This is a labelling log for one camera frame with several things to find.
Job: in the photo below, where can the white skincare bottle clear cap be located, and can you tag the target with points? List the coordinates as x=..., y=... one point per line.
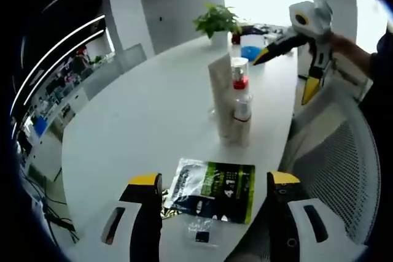
x=241, y=133

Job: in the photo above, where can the ceiling light strips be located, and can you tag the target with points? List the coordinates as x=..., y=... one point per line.
x=61, y=42

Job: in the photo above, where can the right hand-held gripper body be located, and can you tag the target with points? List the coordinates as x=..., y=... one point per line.
x=319, y=19

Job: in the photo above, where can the white skincare tube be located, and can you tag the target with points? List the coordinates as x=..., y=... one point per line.
x=221, y=96

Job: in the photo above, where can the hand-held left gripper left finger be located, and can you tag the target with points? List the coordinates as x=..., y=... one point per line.
x=147, y=228

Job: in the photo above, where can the gold foil skincare sachet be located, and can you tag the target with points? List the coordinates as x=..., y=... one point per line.
x=169, y=213

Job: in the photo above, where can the person's dark shirt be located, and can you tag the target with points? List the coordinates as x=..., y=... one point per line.
x=382, y=75

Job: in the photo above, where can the dark red plant pot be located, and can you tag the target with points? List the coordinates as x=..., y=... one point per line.
x=235, y=38

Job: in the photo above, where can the white mesh office chair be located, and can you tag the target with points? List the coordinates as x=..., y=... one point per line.
x=344, y=157

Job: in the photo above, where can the green black skincare sachet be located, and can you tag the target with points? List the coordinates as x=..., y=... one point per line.
x=227, y=182

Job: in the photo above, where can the person's right hand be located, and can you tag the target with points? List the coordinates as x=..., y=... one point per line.
x=339, y=44

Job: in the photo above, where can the small clear skincare sachet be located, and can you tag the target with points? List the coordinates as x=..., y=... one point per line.
x=199, y=228

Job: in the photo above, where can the green plant in white pot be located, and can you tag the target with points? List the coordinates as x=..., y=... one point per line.
x=216, y=19

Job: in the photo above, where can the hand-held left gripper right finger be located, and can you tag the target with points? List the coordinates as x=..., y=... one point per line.
x=279, y=228

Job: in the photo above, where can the silver blue skincare sachet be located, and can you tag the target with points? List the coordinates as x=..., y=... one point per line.
x=187, y=179

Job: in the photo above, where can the red collar skincare pump bottle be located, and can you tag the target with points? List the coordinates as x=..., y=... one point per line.
x=240, y=85

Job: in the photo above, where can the white box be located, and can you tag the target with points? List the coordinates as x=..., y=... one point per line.
x=253, y=41

